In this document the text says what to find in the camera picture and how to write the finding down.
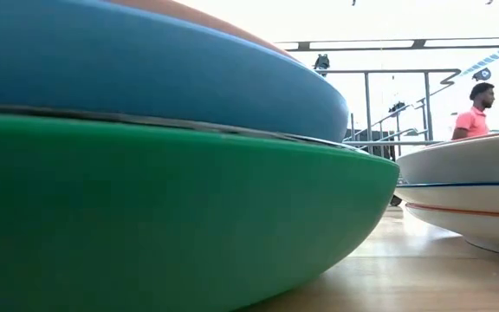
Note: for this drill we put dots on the beige plate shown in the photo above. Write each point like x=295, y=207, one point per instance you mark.
x=470, y=162

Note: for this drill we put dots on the brown divided plate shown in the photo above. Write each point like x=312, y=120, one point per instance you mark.
x=492, y=135

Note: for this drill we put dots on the dark background cabinet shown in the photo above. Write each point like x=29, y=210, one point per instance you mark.
x=358, y=135

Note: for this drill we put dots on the dark hanging fixture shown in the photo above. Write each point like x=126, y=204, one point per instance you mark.
x=397, y=106
x=322, y=63

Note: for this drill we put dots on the green plate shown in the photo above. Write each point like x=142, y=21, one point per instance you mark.
x=145, y=216

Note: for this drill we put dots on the horizontal ceiling beam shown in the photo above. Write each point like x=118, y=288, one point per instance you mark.
x=418, y=43

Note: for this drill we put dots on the person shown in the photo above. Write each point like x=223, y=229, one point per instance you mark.
x=472, y=123

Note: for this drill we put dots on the dark round hanging sign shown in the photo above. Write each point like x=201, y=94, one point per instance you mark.
x=482, y=74

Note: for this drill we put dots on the blue striped ceiling strip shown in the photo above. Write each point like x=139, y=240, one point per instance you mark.
x=487, y=60

